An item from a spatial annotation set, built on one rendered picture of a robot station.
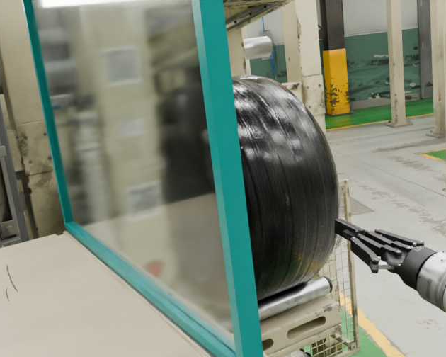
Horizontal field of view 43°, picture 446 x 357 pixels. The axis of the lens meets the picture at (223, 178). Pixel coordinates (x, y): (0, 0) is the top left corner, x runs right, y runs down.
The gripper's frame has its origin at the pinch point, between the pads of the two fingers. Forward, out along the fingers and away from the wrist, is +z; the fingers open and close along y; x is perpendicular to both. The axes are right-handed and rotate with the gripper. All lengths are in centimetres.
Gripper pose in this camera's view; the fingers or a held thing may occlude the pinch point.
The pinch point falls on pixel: (349, 231)
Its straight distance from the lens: 115.2
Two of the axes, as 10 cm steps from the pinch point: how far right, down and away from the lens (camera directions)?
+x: 0.5, 9.4, 3.5
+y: -8.6, 2.1, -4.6
